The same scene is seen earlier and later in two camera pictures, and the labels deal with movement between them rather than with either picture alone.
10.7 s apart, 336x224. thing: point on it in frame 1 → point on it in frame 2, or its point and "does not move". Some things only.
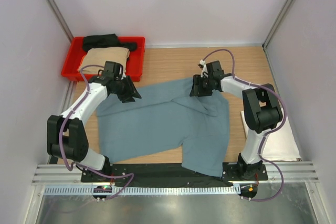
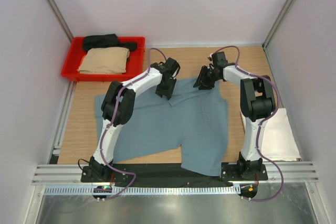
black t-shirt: x=109 y=40 does not move
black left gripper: x=131 y=92 → x=168 y=93
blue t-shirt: x=167 y=115 does not move
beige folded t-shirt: x=100 y=56 does not move
